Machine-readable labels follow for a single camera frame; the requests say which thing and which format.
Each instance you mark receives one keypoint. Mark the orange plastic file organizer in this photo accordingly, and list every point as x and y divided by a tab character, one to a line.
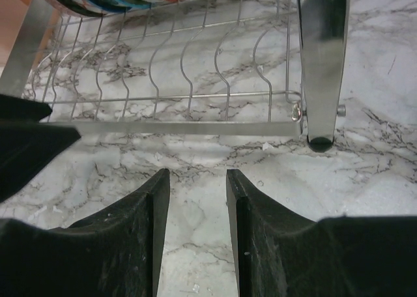
12	15

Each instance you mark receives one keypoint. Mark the steel two-tier dish rack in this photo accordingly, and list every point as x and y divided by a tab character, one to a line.
272	68

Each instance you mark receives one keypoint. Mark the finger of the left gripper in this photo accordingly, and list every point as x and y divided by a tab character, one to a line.
18	109
26	148

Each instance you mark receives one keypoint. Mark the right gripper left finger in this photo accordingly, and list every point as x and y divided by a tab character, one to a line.
116	251

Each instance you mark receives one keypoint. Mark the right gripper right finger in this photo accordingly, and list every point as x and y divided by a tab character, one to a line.
278	252

